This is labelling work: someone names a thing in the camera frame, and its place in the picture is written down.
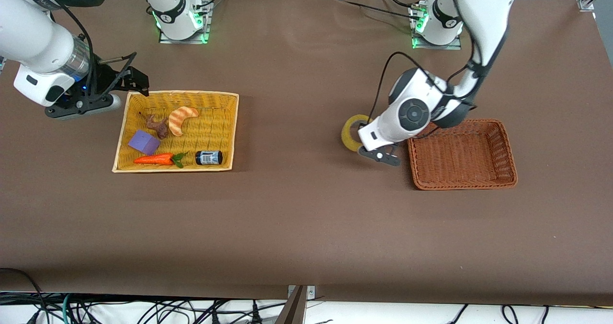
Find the small dark bottle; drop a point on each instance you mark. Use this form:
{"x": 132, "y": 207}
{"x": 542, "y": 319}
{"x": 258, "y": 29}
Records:
{"x": 209, "y": 156}

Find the orange toy carrot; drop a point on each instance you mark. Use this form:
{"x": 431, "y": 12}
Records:
{"x": 155, "y": 159}

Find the dark post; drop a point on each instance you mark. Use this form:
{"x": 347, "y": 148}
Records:
{"x": 292, "y": 312}

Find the yellow wicker basket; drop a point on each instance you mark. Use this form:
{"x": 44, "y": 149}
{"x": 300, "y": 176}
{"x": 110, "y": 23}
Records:
{"x": 220, "y": 108}

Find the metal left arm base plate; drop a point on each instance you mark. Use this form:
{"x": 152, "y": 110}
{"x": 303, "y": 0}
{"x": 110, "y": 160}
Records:
{"x": 455, "y": 44}

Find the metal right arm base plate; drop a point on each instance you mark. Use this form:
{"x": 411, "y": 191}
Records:
{"x": 206, "y": 27}

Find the purple foam block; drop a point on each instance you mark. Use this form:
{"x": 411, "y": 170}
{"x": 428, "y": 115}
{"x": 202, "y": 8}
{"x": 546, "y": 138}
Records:
{"x": 143, "y": 143}

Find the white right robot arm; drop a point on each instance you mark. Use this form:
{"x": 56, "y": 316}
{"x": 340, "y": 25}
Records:
{"x": 33, "y": 41}

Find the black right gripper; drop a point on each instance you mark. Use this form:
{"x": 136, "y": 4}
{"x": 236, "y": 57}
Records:
{"x": 106, "y": 78}

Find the clear tape roll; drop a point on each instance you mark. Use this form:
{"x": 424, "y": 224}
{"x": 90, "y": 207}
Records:
{"x": 346, "y": 133}

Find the toy croissant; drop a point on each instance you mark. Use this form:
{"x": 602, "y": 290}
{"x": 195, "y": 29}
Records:
{"x": 179, "y": 118}

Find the brown wicker basket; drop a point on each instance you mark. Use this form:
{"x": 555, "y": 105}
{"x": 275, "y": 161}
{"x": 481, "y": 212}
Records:
{"x": 459, "y": 158}

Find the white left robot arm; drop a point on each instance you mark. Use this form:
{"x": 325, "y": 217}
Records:
{"x": 412, "y": 113}

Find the metal table bracket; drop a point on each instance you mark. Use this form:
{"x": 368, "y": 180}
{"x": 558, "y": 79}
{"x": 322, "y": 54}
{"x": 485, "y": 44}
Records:
{"x": 311, "y": 293}

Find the brown toy animal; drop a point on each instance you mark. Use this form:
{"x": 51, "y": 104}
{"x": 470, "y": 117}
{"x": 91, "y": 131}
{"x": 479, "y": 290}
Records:
{"x": 160, "y": 127}

